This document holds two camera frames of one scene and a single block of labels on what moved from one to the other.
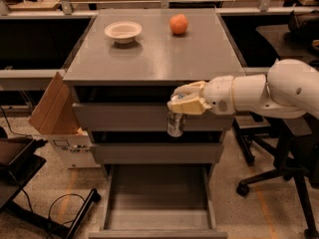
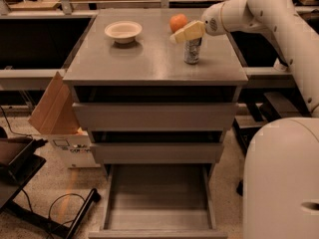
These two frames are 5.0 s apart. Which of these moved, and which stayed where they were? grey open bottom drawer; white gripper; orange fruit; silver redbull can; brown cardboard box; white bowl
Moved: white gripper; silver redbull can
Stayed: brown cardboard box; white bowl; orange fruit; grey open bottom drawer
